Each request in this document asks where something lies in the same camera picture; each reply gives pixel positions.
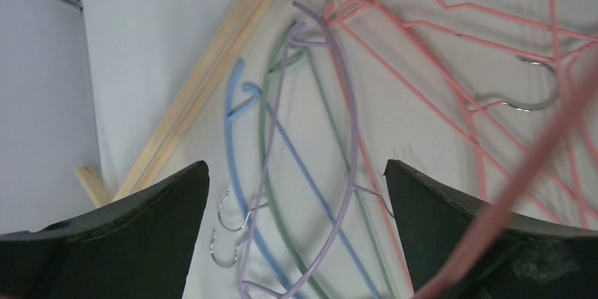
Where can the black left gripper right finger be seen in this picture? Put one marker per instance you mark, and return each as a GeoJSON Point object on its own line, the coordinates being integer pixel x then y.
{"type": "Point", "coordinates": [530, 258]}

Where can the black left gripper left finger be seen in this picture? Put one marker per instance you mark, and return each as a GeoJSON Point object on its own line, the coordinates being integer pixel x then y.
{"type": "Point", "coordinates": [140, 246]}

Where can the blue plastic hanger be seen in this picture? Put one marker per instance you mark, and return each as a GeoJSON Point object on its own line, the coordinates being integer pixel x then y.
{"type": "Point", "coordinates": [260, 252]}

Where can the green plastic hanger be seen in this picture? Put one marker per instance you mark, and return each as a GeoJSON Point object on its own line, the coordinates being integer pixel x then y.
{"type": "Point", "coordinates": [287, 53]}

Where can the pink notched hanger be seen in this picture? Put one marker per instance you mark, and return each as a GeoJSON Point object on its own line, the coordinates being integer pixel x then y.
{"type": "Point", "coordinates": [430, 142]}

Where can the wooden clothes rack frame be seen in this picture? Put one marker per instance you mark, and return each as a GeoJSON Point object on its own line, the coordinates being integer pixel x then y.
{"type": "Point", "coordinates": [219, 56]}

